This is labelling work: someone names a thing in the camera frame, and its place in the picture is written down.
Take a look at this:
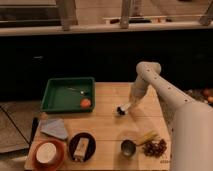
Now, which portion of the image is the orange ball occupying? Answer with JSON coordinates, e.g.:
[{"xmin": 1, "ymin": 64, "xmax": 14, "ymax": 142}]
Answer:
[{"xmin": 80, "ymin": 98, "xmax": 91, "ymax": 108}]

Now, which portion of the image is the white brush with black bristles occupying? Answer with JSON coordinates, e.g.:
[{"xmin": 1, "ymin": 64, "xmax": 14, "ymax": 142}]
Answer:
[{"xmin": 117, "ymin": 103, "xmax": 131, "ymax": 115}]

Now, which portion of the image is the beige rectangular block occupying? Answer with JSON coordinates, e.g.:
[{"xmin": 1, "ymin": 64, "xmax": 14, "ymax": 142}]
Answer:
[{"xmin": 74, "ymin": 138, "xmax": 89, "ymax": 162}]

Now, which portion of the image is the green plastic tray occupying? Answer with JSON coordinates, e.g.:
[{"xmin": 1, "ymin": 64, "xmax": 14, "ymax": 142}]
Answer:
[{"xmin": 41, "ymin": 77, "xmax": 95, "ymax": 113}]

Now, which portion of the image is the blue grey folded cloth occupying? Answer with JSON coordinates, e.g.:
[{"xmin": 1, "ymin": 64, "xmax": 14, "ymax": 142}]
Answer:
[{"xmin": 40, "ymin": 119, "xmax": 68, "ymax": 140}]

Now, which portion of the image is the orange bowl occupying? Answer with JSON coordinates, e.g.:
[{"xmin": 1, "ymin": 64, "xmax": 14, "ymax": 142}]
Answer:
[{"xmin": 32, "ymin": 140, "xmax": 65, "ymax": 171}]

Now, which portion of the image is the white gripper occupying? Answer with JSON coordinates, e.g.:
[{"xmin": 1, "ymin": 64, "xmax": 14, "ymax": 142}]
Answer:
[{"xmin": 129, "ymin": 83, "xmax": 147, "ymax": 108}]

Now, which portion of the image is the wooden railing frame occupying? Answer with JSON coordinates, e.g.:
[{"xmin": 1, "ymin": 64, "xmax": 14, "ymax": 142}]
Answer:
[{"xmin": 0, "ymin": 0, "xmax": 213, "ymax": 36}]

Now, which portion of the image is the brown grape bunch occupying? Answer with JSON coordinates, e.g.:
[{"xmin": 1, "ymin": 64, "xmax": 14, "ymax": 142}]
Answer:
[{"xmin": 142, "ymin": 139, "xmax": 167, "ymax": 158}]

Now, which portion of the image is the small metal cup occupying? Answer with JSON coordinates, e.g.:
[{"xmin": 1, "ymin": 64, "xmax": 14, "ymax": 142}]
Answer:
[{"xmin": 121, "ymin": 140, "xmax": 136, "ymax": 157}]

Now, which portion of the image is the black round plate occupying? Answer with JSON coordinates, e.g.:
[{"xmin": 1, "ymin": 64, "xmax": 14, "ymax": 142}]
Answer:
[{"xmin": 69, "ymin": 132, "xmax": 96, "ymax": 162}]

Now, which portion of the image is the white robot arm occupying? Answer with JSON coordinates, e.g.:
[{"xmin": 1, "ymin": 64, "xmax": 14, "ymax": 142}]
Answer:
[{"xmin": 130, "ymin": 62, "xmax": 213, "ymax": 171}]

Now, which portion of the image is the yellow banana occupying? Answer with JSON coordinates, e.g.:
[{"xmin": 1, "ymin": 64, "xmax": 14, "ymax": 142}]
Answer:
[{"xmin": 136, "ymin": 131, "xmax": 158, "ymax": 146}]

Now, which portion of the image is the small metal spoon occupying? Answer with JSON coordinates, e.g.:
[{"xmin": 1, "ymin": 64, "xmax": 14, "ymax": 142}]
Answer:
[{"xmin": 68, "ymin": 87, "xmax": 87, "ymax": 95}]

